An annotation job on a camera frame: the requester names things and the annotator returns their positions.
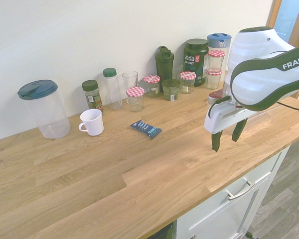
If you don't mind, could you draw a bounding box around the glass jar red checked lid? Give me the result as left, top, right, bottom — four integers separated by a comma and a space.
207, 49, 226, 72
143, 75, 161, 98
205, 69, 223, 90
126, 87, 146, 113
179, 71, 197, 95

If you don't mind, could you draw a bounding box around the red and white gadget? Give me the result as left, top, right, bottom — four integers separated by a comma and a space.
207, 90, 227, 108

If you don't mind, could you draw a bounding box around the dark Vega protein tub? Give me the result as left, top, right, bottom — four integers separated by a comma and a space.
183, 38, 209, 87

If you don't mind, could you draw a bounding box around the small dark green glass cup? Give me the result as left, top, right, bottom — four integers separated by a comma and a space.
161, 79, 181, 101

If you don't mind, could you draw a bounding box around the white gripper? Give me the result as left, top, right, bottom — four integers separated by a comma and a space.
203, 96, 251, 152

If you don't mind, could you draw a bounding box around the spice jar with dark lid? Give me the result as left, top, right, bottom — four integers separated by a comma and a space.
81, 80, 105, 113

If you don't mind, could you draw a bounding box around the clear plastic rectangular container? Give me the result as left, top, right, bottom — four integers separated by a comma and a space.
244, 103, 286, 132

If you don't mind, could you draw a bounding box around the silver drawer handle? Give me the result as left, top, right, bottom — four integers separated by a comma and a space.
225, 181, 255, 201

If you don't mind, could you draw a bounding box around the clear pitcher with blue lid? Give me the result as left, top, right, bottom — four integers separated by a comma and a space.
17, 79, 71, 139

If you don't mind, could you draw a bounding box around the dark green shaker bottle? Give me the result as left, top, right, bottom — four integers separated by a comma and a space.
154, 46, 175, 93

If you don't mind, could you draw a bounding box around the white ribbed mug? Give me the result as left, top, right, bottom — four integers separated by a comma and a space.
78, 109, 105, 137

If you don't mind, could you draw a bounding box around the dark blue protein bar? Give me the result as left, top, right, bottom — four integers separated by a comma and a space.
129, 119, 162, 140

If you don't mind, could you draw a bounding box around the tall clear drinking glass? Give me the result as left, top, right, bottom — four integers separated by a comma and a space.
122, 71, 139, 100

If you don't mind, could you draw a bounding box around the clear bottle with green lid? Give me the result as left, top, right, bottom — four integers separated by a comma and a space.
102, 67, 123, 111

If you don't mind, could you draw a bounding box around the white kitchen cabinet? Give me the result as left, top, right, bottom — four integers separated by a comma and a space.
175, 145, 292, 239

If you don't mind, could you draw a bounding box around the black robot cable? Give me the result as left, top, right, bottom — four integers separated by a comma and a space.
276, 101, 299, 112

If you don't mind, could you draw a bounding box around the tall container with blue lid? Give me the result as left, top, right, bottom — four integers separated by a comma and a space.
206, 33, 232, 84

